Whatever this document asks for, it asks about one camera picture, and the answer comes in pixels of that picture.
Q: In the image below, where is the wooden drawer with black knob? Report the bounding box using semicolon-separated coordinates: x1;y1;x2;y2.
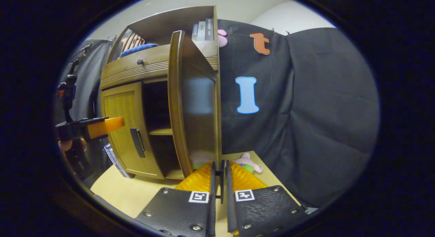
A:
100;41;218;90

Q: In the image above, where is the wooden shoe cabinet door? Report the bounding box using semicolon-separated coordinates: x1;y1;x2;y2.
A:
101;81;165;180
168;30;225;203

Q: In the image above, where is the wooden double-door shoe cabinet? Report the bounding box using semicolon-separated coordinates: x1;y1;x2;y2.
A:
100;6;223;180

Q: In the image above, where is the black backdrop cloth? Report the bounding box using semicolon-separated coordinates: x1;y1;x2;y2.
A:
56;19;380;208

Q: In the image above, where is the dark blue paperback book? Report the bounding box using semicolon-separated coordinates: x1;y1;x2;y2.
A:
108;147;132;179

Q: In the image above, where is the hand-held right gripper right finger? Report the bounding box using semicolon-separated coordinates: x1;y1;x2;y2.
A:
225;160;308;237

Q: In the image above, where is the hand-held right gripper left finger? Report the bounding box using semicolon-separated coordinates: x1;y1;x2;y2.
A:
135;161;217;237

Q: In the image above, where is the pink plush toy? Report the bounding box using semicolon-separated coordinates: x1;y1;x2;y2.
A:
233;153;263;173

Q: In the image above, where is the blue towel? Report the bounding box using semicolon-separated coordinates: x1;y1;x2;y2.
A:
120;43;159;58

